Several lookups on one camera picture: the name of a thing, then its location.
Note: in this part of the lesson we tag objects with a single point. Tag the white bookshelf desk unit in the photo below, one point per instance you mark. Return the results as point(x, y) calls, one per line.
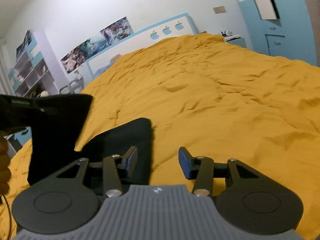
point(36, 67)

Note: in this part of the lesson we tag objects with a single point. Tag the blue nightstand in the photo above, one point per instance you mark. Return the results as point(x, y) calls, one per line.
point(236, 40)

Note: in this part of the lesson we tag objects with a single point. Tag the grey metal chair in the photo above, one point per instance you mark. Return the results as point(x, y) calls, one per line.
point(76, 85)

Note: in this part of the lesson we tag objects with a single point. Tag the person left hand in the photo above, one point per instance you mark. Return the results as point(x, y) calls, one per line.
point(5, 173)

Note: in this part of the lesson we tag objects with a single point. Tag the white round lamp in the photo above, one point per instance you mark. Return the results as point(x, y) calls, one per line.
point(44, 93)

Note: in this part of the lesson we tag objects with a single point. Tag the blue white wardrobe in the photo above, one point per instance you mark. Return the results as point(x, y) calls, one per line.
point(280, 28)

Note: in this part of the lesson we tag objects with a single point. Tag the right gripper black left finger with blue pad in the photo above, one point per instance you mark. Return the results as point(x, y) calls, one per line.
point(61, 203)

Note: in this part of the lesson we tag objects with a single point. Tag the white blue apple headboard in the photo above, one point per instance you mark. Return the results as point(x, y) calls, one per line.
point(173, 27)

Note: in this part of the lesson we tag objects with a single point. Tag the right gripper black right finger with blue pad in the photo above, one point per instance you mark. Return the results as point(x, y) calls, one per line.
point(246, 198)

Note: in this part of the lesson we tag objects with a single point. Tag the anime wall posters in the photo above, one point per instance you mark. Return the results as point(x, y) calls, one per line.
point(103, 39)

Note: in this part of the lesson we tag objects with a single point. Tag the wall light switch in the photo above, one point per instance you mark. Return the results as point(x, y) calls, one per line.
point(219, 9)

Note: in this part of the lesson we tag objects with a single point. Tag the black pants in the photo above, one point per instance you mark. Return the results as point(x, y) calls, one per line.
point(57, 122)

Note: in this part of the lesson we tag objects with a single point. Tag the blue pillow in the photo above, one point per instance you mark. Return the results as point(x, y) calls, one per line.
point(104, 68)

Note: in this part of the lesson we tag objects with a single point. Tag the yellow bed duvet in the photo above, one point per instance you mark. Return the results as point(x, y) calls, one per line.
point(217, 100)

